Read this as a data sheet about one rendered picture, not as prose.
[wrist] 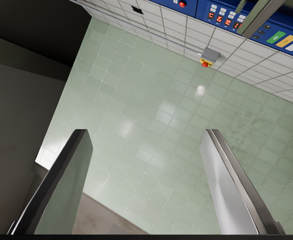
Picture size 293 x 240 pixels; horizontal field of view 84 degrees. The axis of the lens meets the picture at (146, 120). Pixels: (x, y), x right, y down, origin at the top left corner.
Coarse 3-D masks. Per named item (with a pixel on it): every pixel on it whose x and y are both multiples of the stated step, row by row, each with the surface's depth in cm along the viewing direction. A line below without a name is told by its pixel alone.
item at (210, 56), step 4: (204, 52) 104; (208, 52) 103; (212, 52) 103; (216, 52) 102; (204, 56) 104; (208, 56) 103; (212, 56) 103; (216, 56) 103; (200, 60) 109; (208, 60) 104; (212, 60) 103; (208, 64) 109; (212, 64) 106
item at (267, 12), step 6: (270, 0) 34; (276, 0) 33; (282, 0) 32; (270, 6) 35; (276, 6) 34; (264, 12) 37; (270, 12) 36; (258, 18) 40; (264, 18) 39; (252, 24) 43; (258, 24) 41; (246, 30) 46; (252, 30) 45; (246, 36) 48
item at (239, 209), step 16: (208, 144) 10; (224, 144) 9; (208, 160) 10; (224, 160) 8; (208, 176) 10; (224, 176) 8; (240, 176) 7; (224, 192) 8; (240, 192) 7; (256, 192) 7; (224, 208) 8; (240, 208) 6; (256, 208) 6; (224, 224) 8; (240, 224) 6; (256, 224) 6; (272, 224) 6
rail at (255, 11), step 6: (258, 0) 36; (264, 0) 34; (258, 6) 37; (264, 6) 36; (252, 12) 39; (258, 12) 38; (246, 18) 42; (252, 18) 41; (246, 24) 44; (240, 30) 48
